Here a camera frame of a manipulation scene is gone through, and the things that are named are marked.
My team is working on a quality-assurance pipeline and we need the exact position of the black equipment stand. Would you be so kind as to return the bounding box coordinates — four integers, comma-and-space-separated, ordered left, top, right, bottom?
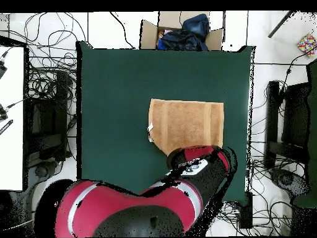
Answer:
264, 80, 312, 170
24, 71, 73, 165

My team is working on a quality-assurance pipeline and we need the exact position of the black cable tangle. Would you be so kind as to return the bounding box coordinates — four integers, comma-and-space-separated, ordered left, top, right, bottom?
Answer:
210, 200, 248, 237
4, 12, 87, 162
247, 49, 317, 236

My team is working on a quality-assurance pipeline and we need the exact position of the dark green table cloth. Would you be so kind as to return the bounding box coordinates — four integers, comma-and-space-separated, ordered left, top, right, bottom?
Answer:
76, 41, 255, 206

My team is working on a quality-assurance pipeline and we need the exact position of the orange terry towel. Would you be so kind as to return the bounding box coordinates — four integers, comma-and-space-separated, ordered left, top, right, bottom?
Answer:
147, 98, 225, 156

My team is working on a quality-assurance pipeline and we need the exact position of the cardboard box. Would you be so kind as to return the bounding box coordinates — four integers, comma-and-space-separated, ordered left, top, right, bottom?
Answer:
139, 11, 225, 51

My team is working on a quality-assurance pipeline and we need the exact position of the colourful dotted item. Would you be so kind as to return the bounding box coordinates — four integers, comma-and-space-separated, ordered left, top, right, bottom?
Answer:
297, 33, 317, 57

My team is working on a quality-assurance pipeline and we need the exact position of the white side table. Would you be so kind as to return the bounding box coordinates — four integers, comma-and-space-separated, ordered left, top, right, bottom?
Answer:
0, 45, 26, 192

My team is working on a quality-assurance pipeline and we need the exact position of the green covered furniture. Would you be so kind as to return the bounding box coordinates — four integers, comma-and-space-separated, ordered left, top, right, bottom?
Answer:
292, 59, 317, 209

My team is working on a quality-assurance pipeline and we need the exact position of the dark blue clothing pile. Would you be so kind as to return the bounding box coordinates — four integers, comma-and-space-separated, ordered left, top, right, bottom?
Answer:
156, 13, 211, 51

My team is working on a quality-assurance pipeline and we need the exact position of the grey metal bar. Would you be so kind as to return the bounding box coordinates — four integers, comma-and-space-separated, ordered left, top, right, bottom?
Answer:
267, 11, 296, 38

